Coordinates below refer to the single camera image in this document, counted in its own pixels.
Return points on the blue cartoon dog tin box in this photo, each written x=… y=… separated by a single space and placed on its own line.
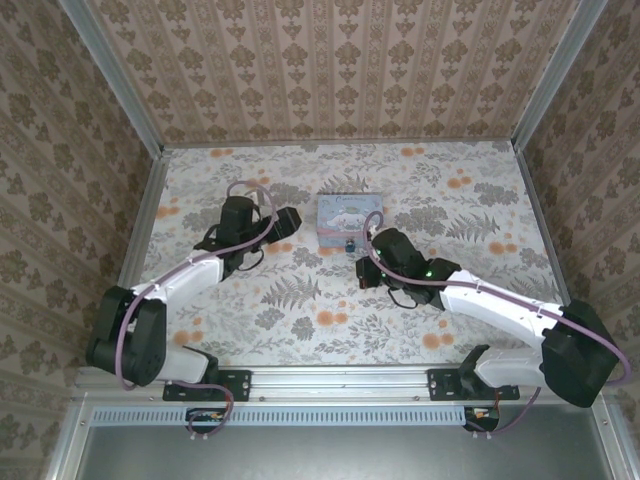
x=350 y=210

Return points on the right black connector board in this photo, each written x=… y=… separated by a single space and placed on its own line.
x=482 y=415

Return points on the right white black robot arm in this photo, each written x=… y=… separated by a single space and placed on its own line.
x=500 y=305

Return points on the black connector board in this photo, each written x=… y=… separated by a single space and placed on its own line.
x=482 y=415
x=205 y=416

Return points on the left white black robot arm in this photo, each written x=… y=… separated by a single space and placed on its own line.
x=190 y=272

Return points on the small blue padlock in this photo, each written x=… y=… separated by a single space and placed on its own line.
x=350 y=245

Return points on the left black connector board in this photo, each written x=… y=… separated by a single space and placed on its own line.
x=205 y=416

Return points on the grey metal panel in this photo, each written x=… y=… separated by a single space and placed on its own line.
x=325 y=455

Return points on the aluminium side rail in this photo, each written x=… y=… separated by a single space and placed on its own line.
x=145 y=225
x=542 y=225

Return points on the floral table cover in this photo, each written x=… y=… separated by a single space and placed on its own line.
x=325 y=320

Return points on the aluminium frame post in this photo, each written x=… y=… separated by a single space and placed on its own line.
x=555 y=75
x=115 y=75

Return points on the long aluminium mounting rail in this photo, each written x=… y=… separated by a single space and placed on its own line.
x=340 y=382

